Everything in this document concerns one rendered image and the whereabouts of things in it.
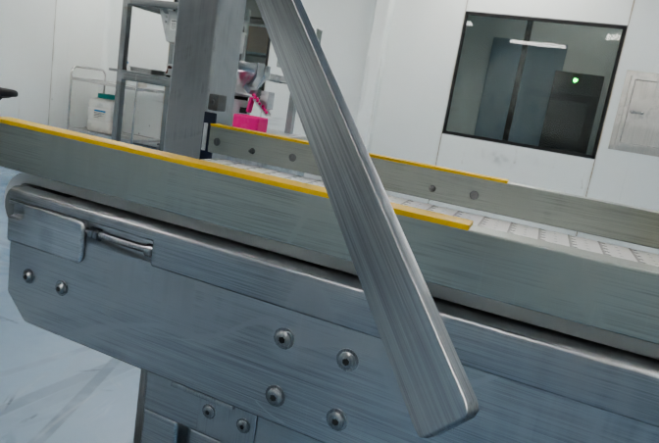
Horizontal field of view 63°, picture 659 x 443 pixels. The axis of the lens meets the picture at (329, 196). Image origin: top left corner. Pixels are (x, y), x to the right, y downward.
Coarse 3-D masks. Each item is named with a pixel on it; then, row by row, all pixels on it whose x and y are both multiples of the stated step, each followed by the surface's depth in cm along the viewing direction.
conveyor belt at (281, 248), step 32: (224, 160) 62; (64, 192) 38; (96, 192) 37; (192, 224) 35; (480, 224) 47; (512, 224) 50; (320, 256) 31; (640, 256) 45; (448, 288) 29; (544, 320) 27; (640, 352) 26
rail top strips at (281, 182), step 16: (32, 128) 37; (48, 128) 36; (240, 128) 62; (96, 144) 35; (112, 144) 34; (128, 144) 35; (176, 160) 32; (192, 160) 33; (400, 160) 55; (240, 176) 31; (256, 176) 31; (272, 176) 31; (480, 176) 52; (304, 192) 29; (320, 192) 29; (400, 208) 28; (416, 208) 29; (448, 224) 27; (464, 224) 26
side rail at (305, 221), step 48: (0, 144) 38; (48, 144) 36; (144, 192) 34; (192, 192) 32; (240, 192) 31; (288, 192) 30; (288, 240) 30; (336, 240) 29; (432, 240) 27; (480, 240) 26; (528, 240) 26; (480, 288) 26; (528, 288) 26; (576, 288) 25; (624, 288) 24
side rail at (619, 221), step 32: (224, 128) 62; (256, 160) 61; (288, 160) 60; (384, 160) 56; (416, 192) 55; (448, 192) 53; (480, 192) 52; (512, 192) 51; (544, 192) 50; (576, 224) 49; (608, 224) 48; (640, 224) 47
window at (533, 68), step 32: (480, 32) 504; (512, 32) 494; (544, 32) 484; (576, 32) 475; (608, 32) 465; (480, 64) 507; (512, 64) 497; (544, 64) 487; (576, 64) 477; (608, 64) 468; (480, 96) 510; (512, 96) 500; (544, 96) 489; (576, 96) 480; (608, 96) 470; (448, 128) 524; (480, 128) 513; (512, 128) 503; (544, 128) 492; (576, 128) 483
